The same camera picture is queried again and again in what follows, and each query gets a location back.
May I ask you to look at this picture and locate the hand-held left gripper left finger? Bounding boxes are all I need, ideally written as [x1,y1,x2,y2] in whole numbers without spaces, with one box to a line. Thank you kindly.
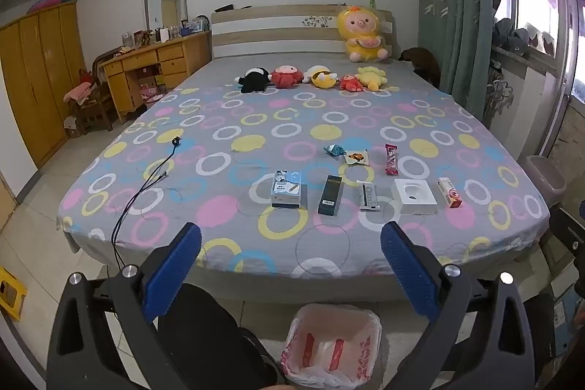
[46,222,204,390]

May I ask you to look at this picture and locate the pink and blue inflatable ring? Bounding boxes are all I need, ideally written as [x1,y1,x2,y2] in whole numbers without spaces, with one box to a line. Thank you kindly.
[27,0,74,14]

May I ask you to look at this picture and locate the bin with white plastic bag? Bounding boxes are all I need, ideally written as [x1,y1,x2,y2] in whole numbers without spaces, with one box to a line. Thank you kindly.
[280,304,382,386]

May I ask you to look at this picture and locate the dark green box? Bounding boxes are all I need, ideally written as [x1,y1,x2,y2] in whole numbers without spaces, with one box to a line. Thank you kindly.
[318,174,343,217]

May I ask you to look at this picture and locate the yellow and white plush toy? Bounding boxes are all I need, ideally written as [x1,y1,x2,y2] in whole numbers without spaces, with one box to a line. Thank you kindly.
[304,65,339,89]

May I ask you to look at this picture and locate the large yellow pig plush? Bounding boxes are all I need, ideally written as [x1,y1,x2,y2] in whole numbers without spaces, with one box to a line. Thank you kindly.
[337,5,393,63]

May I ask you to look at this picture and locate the yellow plastic stool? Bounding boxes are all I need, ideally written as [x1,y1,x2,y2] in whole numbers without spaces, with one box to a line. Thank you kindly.
[0,266,28,322]

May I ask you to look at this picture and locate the bed with circle-patterned sheet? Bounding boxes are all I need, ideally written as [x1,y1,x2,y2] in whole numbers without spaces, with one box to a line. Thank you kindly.
[57,52,551,304]

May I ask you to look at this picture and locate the grey and white packet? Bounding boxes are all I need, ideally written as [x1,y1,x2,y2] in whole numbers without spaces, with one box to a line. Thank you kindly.
[356,181,381,212]

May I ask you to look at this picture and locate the white square box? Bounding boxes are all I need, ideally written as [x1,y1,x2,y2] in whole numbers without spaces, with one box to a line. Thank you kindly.
[392,179,438,215]

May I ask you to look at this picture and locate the cardboard boxes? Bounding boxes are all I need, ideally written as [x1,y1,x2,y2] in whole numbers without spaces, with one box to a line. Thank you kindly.
[551,276,585,359]

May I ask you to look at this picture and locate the wooden chair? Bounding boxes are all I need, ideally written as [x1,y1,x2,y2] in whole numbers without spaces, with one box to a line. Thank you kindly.
[64,52,115,137]

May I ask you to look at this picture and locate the green curtain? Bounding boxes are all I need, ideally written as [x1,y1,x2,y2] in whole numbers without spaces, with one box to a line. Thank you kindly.
[416,0,499,130]

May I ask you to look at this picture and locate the yellow-green plush toy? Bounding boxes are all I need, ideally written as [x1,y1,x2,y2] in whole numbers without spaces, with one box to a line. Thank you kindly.
[356,67,388,91]

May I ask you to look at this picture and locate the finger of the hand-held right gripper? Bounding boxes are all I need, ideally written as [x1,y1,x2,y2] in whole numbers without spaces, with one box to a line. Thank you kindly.
[548,200,585,299]

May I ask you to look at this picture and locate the wooden bed headboard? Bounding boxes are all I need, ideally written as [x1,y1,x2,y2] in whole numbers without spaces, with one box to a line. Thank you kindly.
[210,4,395,61]

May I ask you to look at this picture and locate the dark brown chair back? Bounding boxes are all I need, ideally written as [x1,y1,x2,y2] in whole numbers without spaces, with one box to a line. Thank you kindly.
[399,47,442,89]

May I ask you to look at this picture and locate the yellow wooden wardrobe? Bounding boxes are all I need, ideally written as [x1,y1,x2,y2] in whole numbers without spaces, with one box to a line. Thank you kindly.
[0,1,87,169]

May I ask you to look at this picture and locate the person's left leg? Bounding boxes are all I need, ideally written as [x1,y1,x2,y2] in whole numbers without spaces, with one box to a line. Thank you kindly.
[158,284,284,390]

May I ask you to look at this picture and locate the small white and red box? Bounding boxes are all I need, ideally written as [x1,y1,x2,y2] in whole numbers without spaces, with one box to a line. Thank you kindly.
[437,177,464,208]

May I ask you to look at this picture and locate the yellow wooden desk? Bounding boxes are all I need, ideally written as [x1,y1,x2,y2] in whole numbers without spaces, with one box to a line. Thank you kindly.
[99,30,213,123]

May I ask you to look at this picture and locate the black cable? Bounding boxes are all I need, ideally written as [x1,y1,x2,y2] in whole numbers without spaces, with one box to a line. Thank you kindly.
[112,136,182,272]

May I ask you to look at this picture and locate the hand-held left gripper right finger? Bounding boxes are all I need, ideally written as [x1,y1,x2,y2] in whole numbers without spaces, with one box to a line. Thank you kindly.
[380,221,537,390]

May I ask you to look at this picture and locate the blue and white box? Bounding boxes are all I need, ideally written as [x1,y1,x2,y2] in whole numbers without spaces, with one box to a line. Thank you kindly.
[271,171,303,208]

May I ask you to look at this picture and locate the wall mirror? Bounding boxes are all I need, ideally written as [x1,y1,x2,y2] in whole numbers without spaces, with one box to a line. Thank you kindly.
[143,0,188,32]

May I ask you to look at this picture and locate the black and white plush toy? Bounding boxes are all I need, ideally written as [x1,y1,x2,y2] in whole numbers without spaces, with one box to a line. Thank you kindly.
[235,68,270,94]

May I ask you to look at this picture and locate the pink cloth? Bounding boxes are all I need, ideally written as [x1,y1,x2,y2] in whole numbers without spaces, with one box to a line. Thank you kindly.
[64,83,92,102]

